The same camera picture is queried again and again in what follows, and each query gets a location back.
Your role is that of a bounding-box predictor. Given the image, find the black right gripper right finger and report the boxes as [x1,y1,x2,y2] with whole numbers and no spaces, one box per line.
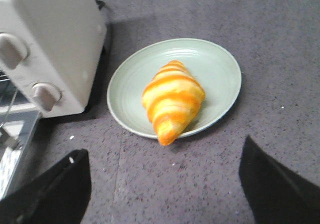
[238,136,320,224]

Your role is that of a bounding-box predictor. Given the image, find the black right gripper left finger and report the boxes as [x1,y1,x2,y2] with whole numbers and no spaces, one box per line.
[0,149,91,224]

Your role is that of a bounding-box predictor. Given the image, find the glass oven door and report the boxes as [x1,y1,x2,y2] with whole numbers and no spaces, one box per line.
[0,104,41,199]

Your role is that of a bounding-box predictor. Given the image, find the yellow orange striped croissant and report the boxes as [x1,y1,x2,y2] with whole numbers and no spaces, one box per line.
[141,60,206,146]

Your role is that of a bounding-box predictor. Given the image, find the lower white oven knob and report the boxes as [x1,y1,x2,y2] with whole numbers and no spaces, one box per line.
[32,82,62,112]

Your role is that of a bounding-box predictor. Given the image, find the white oven knob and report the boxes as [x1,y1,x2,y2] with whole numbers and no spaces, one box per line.
[32,82,62,112]
[0,32,29,70]

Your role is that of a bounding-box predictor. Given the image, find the upper white oven knob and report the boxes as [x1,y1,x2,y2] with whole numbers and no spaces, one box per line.
[0,32,29,70]

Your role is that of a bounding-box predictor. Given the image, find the white Toshiba toaster oven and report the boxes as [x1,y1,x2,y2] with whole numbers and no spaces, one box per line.
[0,0,107,118]

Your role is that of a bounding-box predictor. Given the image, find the light green round plate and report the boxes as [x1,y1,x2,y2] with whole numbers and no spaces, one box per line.
[106,38,242,139]

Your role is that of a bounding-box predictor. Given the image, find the metal wire oven rack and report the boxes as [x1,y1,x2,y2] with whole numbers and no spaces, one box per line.
[0,70,18,127]

